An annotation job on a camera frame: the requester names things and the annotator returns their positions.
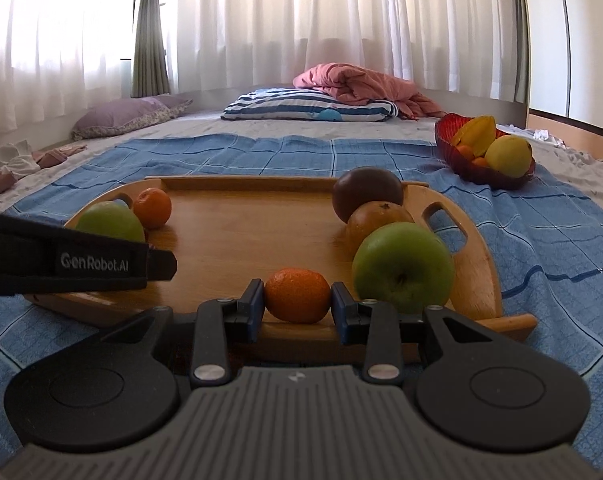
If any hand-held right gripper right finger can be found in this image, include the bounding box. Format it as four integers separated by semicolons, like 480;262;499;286
331;282;499;386

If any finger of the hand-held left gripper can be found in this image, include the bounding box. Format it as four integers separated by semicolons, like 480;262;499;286
146;247;177;282

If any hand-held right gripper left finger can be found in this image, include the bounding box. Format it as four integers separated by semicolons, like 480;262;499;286
99;279;266;387

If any orange tangerine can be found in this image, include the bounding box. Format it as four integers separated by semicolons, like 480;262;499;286
264;267;332;324
132;187;173;231

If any large green apple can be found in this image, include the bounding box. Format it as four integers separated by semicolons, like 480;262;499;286
74;201;146;245

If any wooden tray with handles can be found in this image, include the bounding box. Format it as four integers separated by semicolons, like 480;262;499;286
24;175;538;366

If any small green apple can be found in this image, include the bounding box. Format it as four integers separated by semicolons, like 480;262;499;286
351;221;455;316

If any orange-brown round fruit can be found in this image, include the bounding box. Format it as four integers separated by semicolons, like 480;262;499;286
345;200;415;261

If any dark purple tomato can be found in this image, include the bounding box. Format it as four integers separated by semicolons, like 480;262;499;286
331;166;405;223

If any pinkish brown cloth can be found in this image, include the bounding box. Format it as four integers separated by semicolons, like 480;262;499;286
34;144;87;168

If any white crumpled cloth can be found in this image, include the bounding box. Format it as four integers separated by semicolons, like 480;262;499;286
0;141;41;181

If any purple pillow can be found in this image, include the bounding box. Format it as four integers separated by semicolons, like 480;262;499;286
70;94;193;141

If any white patterned bedsheet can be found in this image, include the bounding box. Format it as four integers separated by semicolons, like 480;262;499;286
0;107;603;221

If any red glass bowl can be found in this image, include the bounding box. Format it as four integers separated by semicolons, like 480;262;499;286
434;113;536;191

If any blue plaid blanket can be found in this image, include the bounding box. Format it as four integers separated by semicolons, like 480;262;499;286
0;132;603;441

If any blue white striped pillow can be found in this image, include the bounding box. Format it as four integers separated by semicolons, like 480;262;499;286
220;88;399;123

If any green curtain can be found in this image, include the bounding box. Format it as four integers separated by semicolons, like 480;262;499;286
130;0;171;98

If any yellow starfruit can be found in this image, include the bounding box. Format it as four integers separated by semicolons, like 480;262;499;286
451;115;497;157

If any pink quilt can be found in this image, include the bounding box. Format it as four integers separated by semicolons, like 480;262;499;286
292;63;445;121

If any yellow pear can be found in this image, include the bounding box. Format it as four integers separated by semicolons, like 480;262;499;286
485;134;533;179

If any small white cloth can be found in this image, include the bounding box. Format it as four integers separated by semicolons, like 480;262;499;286
531;129;565;148

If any white sheer curtain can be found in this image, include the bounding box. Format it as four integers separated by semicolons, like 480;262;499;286
0;0;529;138

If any white wardrobe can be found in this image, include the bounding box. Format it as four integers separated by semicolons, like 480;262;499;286
519;0;603;123

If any wooden bed frame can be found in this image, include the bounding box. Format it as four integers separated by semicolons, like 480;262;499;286
526;109;603;163

